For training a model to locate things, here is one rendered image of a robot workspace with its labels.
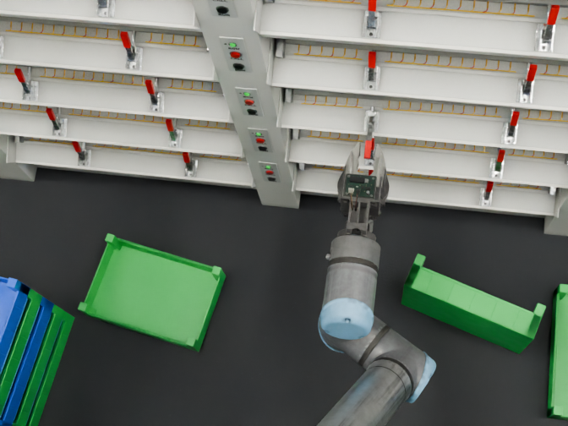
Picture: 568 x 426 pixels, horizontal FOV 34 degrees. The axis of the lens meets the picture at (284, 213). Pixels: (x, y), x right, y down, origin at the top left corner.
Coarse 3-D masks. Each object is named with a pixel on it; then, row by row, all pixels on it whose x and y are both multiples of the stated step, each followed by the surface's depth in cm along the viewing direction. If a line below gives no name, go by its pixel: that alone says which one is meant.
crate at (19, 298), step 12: (0, 276) 197; (0, 288) 201; (12, 288) 194; (24, 288) 198; (0, 300) 201; (12, 300) 200; (24, 300) 199; (0, 312) 200; (12, 312) 195; (0, 324) 199; (12, 324) 196; (0, 336) 193; (12, 336) 198; (0, 348) 193; (0, 360) 195
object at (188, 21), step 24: (0, 0) 155; (24, 0) 154; (48, 0) 153; (72, 0) 153; (96, 0) 152; (120, 0) 152; (144, 0) 151; (168, 0) 151; (120, 24) 154; (144, 24) 152; (168, 24) 151; (192, 24) 151
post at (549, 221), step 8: (560, 200) 208; (560, 208) 209; (552, 216) 218; (560, 216) 214; (544, 224) 228; (552, 224) 220; (560, 224) 219; (544, 232) 227; (552, 232) 226; (560, 232) 225
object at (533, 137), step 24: (288, 96) 182; (312, 96) 184; (288, 120) 185; (312, 120) 185; (336, 120) 184; (360, 120) 183; (384, 120) 183; (408, 120) 182; (432, 120) 182; (456, 120) 181; (480, 120) 180; (528, 120) 179; (480, 144) 181; (504, 144) 180; (528, 144) 180; (552, 144) 179
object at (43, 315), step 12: (48, 300) 213; (48, 312) 214; (36, 324) 210; (36, 336) 211; (36, 348) 212; (24, 360) 207; (24, 372) 208; (24, 384) 210; (12, 396) 205; (12, 408) 207; (0, 420) 202; (12, 420) 208
